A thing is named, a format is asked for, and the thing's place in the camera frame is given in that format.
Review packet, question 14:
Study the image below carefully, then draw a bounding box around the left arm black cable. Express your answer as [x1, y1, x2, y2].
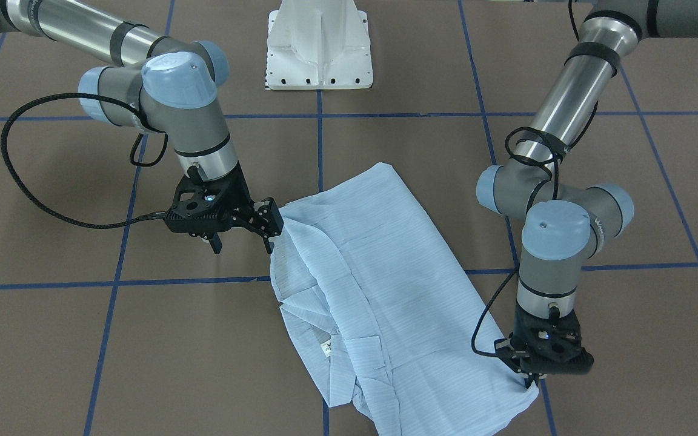
[471, 124, 598, 358]

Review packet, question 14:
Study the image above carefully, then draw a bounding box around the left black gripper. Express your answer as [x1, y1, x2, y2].
[494, 303, 594, 389]

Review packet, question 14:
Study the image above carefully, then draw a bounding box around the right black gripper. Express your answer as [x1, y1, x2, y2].
[187, 163, 284, 255]

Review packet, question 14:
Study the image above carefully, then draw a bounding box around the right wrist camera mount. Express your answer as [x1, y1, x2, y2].
[164, 176, 233, 235]

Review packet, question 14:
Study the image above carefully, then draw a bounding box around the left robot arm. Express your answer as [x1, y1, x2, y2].
[473, 1, 698, 388]

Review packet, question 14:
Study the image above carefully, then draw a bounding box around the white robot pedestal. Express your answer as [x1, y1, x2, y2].
[264, 1, 374, 90]

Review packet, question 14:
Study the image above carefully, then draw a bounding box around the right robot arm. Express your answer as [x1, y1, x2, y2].
[0, 1, 284, 254]

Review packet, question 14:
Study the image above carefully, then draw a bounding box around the light blue button shirt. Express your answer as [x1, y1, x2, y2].
[270, 163, 538, 435]

